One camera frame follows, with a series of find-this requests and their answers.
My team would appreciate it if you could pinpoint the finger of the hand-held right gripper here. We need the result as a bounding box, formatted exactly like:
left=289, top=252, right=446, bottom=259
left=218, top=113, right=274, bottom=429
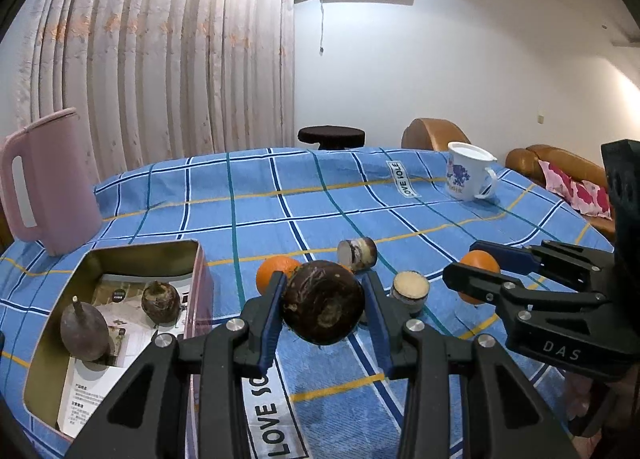
left=470, top=240, right=618, bottom=290
left=442, top=263, right=608, bottom=320

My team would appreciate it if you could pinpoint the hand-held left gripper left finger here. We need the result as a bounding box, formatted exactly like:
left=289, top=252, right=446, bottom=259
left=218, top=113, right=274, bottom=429
left=65, top=271, right=288, bottom=459

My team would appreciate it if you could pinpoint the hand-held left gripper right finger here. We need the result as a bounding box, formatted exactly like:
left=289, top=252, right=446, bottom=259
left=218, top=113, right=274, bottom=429
left=361, top=271, right=576, bottom=459

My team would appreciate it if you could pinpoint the dark brown round taro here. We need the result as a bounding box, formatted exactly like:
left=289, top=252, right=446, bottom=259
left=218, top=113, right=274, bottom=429
left=282, top=260, right=366, bottom=346

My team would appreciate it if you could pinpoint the rectangular metal tin box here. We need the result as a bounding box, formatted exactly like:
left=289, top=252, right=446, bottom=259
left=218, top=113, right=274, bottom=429
left=22, top=240, right=216, bottom=442

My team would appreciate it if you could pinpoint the white mug with blue print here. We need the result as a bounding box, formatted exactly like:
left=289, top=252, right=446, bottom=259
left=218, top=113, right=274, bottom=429
left=446, top=142, right=499, bottom=201

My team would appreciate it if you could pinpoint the pink floral cushion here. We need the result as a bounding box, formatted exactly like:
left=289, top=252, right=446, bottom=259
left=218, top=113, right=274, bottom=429
left=570, top=179, right=613, bottom=218
left=539, top=159, right=577, bottom=196

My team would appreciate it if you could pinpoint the brown leather sofa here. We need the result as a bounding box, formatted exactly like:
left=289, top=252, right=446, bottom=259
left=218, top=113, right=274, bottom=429
left=505, top=144, right=617, bottom=241

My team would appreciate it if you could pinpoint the small brown taro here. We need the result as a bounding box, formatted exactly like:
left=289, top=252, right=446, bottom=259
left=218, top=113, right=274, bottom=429
left=141, top=281, right=182, bottom=325

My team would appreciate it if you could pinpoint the blue plaid tablecloth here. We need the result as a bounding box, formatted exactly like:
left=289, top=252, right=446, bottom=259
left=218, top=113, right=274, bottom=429
left=0, top=146, right=618, bottom=459

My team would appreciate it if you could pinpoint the brown leather armchair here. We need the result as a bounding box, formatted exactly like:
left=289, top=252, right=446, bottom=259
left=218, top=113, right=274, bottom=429
left=402, top=118, right=473, bottom=150

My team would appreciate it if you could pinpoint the purple pear-shaped root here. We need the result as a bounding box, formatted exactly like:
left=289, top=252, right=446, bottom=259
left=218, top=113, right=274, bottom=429
left=60, top=295, right=112, bottom=367

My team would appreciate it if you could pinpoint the dark round stool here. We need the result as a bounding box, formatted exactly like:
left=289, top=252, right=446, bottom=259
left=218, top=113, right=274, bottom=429
left=297, top=126, right=367, bottom=150

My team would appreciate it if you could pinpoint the printed paper leaflet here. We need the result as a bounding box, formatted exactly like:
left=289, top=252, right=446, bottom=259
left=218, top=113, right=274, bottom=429
left=57, top=274, right=193, bottom=440

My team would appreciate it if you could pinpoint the pink electric kettle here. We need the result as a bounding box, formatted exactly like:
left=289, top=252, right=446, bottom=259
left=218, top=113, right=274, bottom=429
left=0, top=108, right=103, bottom=257

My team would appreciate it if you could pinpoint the pale floral curtain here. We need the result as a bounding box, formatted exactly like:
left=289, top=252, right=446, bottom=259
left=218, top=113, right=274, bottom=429
left=12, top=0, right=303, bottom=180

